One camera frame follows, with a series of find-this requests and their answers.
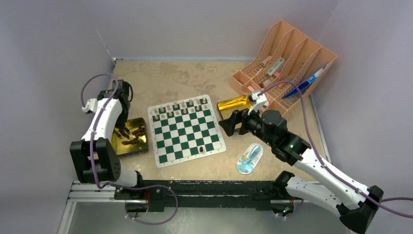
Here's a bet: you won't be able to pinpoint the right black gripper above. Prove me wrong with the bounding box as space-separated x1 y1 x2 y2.
219 103 276 147

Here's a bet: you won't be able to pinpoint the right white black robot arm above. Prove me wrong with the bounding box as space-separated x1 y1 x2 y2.
219 109 384 234

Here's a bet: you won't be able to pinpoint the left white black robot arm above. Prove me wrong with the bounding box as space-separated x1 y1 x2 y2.
70 80 145 199

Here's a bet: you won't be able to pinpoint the dark pieces in tray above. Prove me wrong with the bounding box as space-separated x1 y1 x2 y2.
113 126 146 145

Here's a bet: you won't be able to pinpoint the green white chess board mat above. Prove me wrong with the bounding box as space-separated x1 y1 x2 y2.
149 95 226 168

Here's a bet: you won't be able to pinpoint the white chess pieces row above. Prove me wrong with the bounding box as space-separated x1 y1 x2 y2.
148 96 213 121

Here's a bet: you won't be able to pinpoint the right gold tin tray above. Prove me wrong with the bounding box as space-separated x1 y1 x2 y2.
217 95 253 120

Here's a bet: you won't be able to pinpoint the gold tin tray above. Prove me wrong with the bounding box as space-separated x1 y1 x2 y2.
111 117 149 157
217 95 253 120

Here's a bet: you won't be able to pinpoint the blue packaged toy blister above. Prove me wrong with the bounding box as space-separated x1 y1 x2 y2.
236 143 263 175

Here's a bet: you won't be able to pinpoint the left gold tin tray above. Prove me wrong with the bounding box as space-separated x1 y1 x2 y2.
111 117 149 157

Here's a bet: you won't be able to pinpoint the peach plastic file organizer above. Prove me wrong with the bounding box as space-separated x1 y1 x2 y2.
230 20 338 116

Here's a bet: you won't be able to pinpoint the teal white box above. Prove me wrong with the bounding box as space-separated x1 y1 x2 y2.
267 57 285 76

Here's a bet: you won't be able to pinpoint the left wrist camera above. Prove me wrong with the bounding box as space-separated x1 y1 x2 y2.
82 98 98 114

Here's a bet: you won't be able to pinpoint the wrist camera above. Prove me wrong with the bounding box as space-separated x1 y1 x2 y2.
82 98 98 114
247 90 269 115

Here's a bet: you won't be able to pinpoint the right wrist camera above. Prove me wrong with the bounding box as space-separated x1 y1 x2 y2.
247 90 269 115

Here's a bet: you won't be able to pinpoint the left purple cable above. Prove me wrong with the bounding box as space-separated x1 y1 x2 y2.
80 73 179 226

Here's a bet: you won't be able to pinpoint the purple cable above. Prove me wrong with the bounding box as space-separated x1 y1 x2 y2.
260 80 413 219
80 73 179 226

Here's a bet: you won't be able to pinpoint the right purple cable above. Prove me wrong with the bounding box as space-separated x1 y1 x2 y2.
260 80 413 219

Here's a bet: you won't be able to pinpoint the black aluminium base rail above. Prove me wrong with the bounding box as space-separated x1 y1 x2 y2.
66 179 310 214

